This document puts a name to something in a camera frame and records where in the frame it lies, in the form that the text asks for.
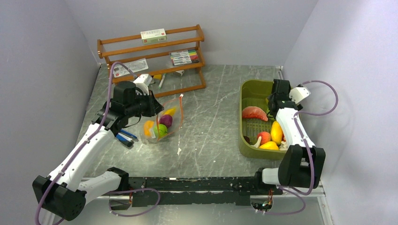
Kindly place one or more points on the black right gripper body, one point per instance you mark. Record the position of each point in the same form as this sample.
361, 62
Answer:
270, 99

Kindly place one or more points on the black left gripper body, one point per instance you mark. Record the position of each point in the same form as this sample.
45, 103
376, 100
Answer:
142, 105

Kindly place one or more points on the yellow toy banana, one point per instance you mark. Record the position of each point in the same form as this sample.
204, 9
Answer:
171, 111

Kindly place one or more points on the purple toy onion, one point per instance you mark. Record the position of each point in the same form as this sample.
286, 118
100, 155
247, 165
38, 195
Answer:
166, 120

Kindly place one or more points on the clear zip bag orange zipper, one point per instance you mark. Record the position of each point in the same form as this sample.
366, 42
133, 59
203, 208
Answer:
177, 120

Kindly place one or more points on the orange toy bell pepper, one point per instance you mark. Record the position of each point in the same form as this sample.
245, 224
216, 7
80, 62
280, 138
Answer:
148, 127

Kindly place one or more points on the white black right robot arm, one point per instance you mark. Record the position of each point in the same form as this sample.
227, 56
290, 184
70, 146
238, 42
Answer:
303, 162

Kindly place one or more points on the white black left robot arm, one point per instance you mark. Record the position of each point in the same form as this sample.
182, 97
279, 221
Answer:
62, 192

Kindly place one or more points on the olive green plastic bin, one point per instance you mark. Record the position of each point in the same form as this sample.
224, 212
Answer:
255, 93

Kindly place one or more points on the green capped white marker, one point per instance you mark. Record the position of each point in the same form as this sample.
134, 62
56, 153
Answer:
162, 81

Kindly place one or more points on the yellow toy lemon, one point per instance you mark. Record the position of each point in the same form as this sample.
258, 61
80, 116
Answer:
276, 133

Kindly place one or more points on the pink toy watermelon slice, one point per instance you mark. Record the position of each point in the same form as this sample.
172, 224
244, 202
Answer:
254, 112

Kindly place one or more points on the blue black stapler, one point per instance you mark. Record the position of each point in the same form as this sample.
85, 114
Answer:
126, 138

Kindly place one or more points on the red orange toy peach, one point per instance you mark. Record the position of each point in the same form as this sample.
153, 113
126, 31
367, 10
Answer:
265, 137

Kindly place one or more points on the yellow toy mango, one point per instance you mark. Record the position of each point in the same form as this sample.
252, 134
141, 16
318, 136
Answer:
271, 145

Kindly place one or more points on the wooden three-tier shelf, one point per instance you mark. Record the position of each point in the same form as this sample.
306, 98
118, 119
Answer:
157, 55

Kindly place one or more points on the white toy mushroom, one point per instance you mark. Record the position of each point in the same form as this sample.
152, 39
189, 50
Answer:
258, 142

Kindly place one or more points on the dark red toy date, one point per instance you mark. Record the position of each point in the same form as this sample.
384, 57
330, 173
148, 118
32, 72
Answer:
247, 139

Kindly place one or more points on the coloured marker pen pack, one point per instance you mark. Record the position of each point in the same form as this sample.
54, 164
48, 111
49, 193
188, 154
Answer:
184, 57

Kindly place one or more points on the green white box top shelf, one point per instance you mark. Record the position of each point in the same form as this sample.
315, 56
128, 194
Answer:
153, 36

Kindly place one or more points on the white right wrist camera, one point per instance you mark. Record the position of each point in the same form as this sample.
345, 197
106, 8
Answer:
298, 94

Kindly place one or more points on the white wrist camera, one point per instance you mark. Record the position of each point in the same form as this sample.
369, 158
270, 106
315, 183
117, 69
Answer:
298, 94
142, 82

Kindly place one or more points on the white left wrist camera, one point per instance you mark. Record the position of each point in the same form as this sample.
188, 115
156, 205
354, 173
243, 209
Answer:
142, 82

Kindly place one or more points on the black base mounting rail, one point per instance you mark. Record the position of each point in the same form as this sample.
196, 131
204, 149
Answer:
147, 191

